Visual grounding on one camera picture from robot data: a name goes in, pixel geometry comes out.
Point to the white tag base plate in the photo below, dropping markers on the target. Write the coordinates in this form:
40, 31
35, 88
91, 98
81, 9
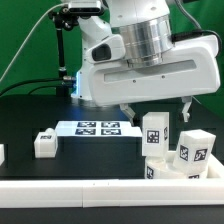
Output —
97, 129

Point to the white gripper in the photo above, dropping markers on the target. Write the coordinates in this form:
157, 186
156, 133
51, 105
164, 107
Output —
189, 68

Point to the white round stool seat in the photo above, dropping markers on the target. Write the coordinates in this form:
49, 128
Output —
158, 168

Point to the grey depth camera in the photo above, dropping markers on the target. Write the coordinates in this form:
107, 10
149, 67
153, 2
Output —
85, 7

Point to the white block at left edge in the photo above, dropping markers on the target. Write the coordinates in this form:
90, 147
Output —
2, 154

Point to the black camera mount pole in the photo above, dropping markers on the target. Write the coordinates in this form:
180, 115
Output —
63, 20

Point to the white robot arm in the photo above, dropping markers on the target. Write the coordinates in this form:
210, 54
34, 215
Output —
140, 59

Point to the white L-shaped obstacle frame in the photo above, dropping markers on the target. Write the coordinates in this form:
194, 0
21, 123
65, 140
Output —
115, 193

